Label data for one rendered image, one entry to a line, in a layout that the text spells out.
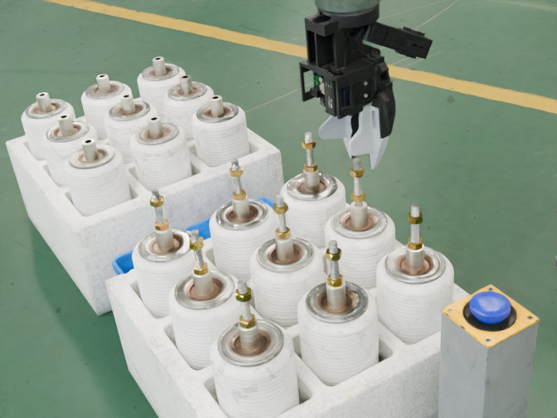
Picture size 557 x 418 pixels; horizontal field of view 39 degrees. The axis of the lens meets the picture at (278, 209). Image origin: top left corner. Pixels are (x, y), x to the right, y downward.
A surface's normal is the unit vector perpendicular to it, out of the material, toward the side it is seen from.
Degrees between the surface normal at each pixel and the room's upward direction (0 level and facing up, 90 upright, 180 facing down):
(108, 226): 90
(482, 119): 0
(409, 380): 90
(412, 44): 90
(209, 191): 90
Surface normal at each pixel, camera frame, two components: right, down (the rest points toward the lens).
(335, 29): 0.59, 0.40
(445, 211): -0.09, -0.83
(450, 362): -0.85, 0.35
